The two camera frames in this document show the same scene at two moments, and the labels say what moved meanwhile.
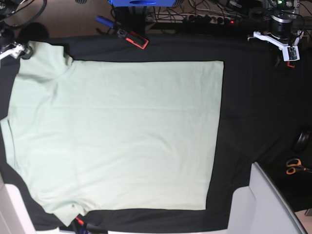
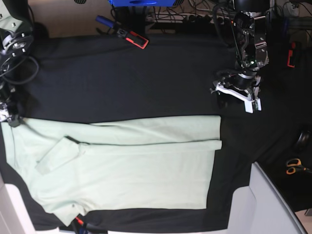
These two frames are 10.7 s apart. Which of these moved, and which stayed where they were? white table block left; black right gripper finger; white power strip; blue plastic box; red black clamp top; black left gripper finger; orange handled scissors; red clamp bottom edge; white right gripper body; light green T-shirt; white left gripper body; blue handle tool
Moved: white left gripper body; black left gripper finger; light green T-shirt; black right gripper finger; white right gripper body
Stayed: blue handle tool; blue plastic box; orange handled scissors; red black clamp top; red clamp bottom edge; white table block left; white power strip
